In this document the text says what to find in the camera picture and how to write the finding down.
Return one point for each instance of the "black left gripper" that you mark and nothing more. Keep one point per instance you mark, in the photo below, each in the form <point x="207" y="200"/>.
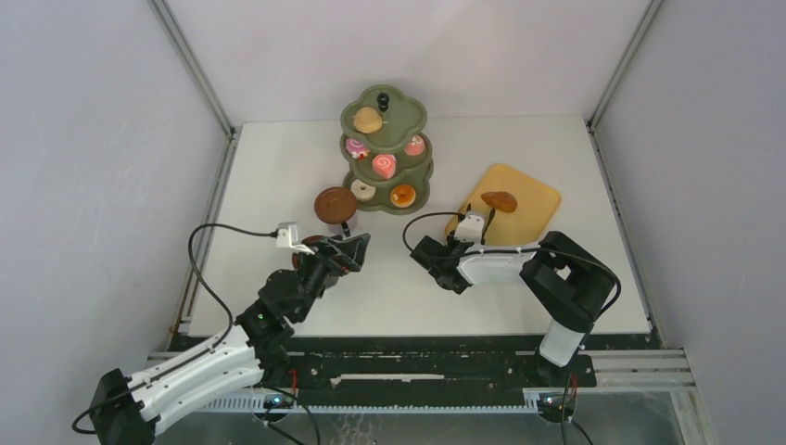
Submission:
<point x="349" y="254"/>

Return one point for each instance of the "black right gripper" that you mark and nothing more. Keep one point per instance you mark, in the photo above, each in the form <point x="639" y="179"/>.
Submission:
<point x="453" y="243"/>

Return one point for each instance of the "white glazed donut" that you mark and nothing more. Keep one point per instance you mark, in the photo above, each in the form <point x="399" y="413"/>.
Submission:
<point x="362" y="191"/>

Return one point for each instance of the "orange glazed donut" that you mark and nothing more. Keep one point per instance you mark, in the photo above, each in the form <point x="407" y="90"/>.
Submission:
<point x="402" y="196"/>

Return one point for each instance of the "brown croissant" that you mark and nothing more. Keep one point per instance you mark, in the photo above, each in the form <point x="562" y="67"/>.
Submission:
<point x="500" y="201"/>

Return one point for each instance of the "pink swirl cake slice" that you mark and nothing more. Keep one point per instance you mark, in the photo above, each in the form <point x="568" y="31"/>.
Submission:
<point x="384" y="166"/>

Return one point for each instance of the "green three-tier dessert stand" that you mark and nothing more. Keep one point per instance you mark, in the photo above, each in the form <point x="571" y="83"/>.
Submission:
<point x="404" y="117"/>

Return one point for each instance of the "yellow serving tray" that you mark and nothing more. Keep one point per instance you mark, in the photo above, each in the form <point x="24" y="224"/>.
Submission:
<point x="536" y="204"/>

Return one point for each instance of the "purple swirl cake slice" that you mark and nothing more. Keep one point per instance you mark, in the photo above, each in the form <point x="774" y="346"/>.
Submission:
<point x="356" y="149"/>

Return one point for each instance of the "pink strawberry cake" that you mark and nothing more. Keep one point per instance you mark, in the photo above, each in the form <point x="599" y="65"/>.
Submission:
<point x="415" y="147"/>

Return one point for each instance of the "beige round cookie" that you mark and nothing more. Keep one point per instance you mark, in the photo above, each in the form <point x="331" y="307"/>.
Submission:
<point x="367" y="120"/>

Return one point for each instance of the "black metal food tongs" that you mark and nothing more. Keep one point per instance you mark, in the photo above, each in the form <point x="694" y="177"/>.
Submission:
<point x="490" y="215"/>

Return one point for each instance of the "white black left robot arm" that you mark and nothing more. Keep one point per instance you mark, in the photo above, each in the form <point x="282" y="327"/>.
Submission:
<point x="136" y="408"/>

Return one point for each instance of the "brown saucer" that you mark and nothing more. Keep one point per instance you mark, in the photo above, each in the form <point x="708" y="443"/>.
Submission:
<point x="300" y="259"/>

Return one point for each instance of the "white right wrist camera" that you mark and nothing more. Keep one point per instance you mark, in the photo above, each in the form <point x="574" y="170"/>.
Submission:
<point x="471" y="228"/>

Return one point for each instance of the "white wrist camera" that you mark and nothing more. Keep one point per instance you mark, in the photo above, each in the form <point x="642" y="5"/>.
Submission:
<point x="471" y="228"/>
<point x="287" y="237"/>

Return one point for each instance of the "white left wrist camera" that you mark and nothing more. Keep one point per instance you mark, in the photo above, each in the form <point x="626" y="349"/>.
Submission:
<point x="287" y="237"/>

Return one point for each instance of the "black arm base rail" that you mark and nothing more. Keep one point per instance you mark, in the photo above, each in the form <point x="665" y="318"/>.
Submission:
<point x="429" y="372"/>

